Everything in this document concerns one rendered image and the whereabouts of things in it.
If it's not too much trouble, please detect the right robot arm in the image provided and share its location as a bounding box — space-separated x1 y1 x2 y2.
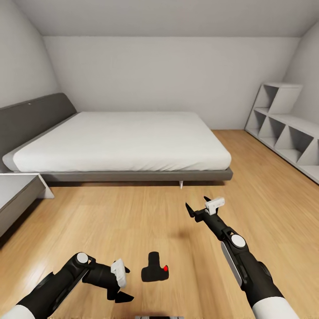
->
185 197 299 319

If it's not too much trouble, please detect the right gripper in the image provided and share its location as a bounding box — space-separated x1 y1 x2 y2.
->
185 197 223 230

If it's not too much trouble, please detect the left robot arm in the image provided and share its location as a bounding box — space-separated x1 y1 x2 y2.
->
0 252 134 319

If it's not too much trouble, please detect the digital camera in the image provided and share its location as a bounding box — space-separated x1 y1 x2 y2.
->
141 252 169 282

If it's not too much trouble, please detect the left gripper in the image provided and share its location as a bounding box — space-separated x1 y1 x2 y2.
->
93 264 134 303

